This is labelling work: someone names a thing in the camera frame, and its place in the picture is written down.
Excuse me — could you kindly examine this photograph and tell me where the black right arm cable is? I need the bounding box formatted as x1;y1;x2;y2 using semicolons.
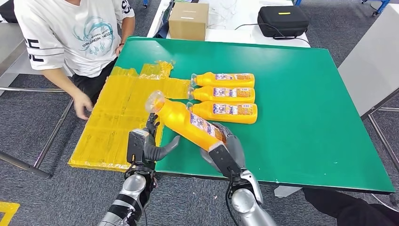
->
224;178;234;226

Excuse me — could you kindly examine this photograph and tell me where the person's right hand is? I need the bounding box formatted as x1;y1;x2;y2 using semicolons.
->
72;91;94;121

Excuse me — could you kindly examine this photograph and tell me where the steel frame table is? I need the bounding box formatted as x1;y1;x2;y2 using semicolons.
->
0;22;74;180

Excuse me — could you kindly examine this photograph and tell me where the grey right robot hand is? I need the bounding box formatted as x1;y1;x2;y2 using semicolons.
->
199;123;247;173

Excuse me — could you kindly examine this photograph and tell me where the white table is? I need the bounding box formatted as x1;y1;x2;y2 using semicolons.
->
146;0;311;48

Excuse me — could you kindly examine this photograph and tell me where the black fabric object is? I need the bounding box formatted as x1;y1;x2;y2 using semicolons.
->
302;187;399;226

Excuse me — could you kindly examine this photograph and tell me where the white table leg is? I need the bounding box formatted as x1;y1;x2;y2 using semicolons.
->
274;186;302;199

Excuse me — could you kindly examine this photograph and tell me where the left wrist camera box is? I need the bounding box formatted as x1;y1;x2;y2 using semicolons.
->
127;129;150;164

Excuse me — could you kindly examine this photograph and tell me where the light grey table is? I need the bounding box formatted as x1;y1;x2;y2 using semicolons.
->
337;3;399;174

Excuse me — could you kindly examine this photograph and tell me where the black table cable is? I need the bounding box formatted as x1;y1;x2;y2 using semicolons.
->
234;23;311;48

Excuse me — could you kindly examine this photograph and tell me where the cardboard box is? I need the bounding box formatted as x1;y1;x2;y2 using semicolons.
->
168;2;210;41

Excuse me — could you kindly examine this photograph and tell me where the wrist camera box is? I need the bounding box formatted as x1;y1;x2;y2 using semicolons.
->
208;143;242;178
127;129;150;164

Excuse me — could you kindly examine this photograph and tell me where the yellow taped mat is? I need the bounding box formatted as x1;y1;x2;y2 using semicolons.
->
68;61;192;173

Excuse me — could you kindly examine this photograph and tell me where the person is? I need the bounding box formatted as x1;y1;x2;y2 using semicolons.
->
14;0;136;121

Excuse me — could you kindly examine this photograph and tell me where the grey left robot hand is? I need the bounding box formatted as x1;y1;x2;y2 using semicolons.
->
143;113;181;163

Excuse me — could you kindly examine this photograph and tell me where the green table mat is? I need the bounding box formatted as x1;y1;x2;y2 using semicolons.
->
113;37;396;194

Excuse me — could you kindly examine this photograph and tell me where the dark blue folder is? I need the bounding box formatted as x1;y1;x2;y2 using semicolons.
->
154;0;175;39

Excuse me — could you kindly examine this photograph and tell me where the black carrying case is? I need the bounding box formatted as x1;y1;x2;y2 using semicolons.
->
0;0;18;24
257;5;310;39

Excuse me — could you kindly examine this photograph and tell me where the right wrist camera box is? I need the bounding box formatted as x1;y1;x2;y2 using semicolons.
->
208;143;242;178

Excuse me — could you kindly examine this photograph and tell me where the orange detergent bottle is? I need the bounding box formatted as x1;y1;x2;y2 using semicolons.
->
186;101;258;125
188;86;256;104
191;72;255;89
144;90;227;153

